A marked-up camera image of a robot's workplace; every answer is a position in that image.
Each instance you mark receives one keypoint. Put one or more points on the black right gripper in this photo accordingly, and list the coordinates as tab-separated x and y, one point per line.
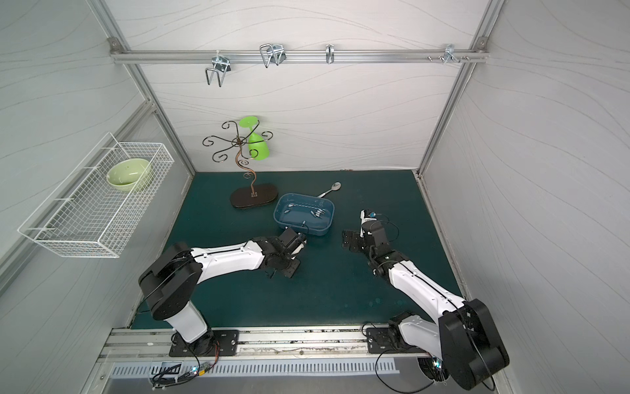
357	240

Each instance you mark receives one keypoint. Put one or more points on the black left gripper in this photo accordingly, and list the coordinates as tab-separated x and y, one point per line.
289	240

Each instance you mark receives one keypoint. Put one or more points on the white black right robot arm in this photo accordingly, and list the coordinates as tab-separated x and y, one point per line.
460	338

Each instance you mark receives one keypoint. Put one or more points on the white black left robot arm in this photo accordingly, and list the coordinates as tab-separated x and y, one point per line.
170	281

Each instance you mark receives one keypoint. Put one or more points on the blue plastic storage box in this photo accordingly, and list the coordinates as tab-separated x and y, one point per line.
299	218

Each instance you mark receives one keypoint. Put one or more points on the metal spoon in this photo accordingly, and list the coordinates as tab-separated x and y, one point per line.
335	187

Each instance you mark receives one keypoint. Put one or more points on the green plastic goblet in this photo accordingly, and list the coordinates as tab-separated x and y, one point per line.
257	142

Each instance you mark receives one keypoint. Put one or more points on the dark metal scroll cup stand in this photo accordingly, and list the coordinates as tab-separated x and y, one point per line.
253	195

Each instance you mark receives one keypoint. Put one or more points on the light green ceramic bowl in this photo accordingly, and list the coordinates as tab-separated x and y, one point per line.
131	175

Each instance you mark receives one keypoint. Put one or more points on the small metal hook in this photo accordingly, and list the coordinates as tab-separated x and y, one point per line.
330	54

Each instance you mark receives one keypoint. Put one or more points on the metal double hook middle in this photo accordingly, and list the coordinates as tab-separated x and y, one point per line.
272	54

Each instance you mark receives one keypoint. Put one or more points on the metal double hook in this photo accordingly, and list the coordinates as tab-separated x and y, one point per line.
220	66
272	54

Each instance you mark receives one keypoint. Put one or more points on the metal hook right end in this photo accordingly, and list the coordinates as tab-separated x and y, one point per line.
449	56

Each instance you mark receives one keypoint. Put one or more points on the metal double hook left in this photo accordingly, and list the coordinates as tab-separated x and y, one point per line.
220	66

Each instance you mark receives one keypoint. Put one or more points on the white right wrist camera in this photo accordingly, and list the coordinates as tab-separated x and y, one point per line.
368	217

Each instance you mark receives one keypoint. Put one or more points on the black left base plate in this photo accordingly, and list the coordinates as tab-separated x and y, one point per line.
217	342

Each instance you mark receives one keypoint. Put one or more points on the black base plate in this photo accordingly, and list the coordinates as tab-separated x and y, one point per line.
383	340
217	342

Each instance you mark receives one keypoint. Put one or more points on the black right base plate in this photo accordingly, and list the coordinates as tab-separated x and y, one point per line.
383	340

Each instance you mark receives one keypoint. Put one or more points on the white slotted cable duct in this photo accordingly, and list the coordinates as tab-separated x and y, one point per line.
260	368

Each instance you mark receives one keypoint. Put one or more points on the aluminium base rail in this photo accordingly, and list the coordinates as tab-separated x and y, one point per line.
253	343

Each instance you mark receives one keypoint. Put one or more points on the white wire basket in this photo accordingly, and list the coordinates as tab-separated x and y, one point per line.
84	217

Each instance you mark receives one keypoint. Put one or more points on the aluminium cross rail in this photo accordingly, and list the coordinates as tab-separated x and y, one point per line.
317	56

